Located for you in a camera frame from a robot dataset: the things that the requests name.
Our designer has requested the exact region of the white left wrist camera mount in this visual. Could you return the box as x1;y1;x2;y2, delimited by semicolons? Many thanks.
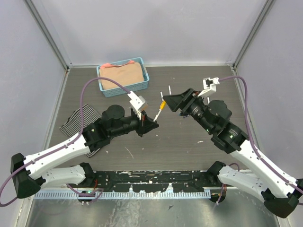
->
127;91;148;120

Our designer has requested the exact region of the white pen yellow end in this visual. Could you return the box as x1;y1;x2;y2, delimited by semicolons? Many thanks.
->
153;109;162;122

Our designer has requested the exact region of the yellow pen cap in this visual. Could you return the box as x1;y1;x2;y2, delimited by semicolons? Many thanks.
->
160;101;166;110

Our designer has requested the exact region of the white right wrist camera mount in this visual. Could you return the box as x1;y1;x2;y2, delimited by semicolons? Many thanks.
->
198;78;220;98

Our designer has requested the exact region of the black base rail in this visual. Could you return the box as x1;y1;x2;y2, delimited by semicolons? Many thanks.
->
95;170;222;193

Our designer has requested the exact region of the blue plastic basket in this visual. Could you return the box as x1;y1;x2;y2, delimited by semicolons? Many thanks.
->
96;57;150;97

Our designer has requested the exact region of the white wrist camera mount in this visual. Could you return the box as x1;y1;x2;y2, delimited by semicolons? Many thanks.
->
127;91;148;120
198;78;220;98

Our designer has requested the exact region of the black white striped cloth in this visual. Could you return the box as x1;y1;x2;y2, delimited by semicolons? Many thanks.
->
59;104;104;158

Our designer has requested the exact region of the peach folded cloth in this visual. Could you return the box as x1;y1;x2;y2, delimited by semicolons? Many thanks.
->
98;60;144;87

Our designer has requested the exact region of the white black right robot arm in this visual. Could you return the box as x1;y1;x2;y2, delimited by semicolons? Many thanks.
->
163;88;303;218

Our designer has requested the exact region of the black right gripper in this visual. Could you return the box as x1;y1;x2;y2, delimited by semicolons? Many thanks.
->
162;87;214;133

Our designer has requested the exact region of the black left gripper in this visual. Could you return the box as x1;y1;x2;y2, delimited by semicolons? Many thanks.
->
110;109;159;138

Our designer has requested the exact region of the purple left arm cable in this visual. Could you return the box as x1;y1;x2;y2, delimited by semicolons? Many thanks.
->
0;79;132;208

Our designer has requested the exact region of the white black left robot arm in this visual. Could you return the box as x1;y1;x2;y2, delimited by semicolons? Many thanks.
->
10;105;159;199

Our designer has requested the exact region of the slotted cable duct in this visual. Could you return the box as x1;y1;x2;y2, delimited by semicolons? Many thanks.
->
34;190;211;199

